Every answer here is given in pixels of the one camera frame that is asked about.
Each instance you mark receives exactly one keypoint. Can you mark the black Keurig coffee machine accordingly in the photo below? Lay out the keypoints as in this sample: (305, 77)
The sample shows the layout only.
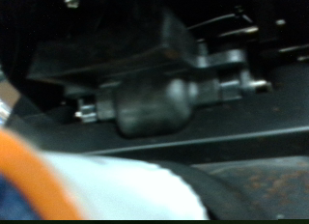
(151, 105)

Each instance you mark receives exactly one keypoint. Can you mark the orange-rimmed coffee pod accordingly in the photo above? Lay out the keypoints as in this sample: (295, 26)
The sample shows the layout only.
(128, 191)

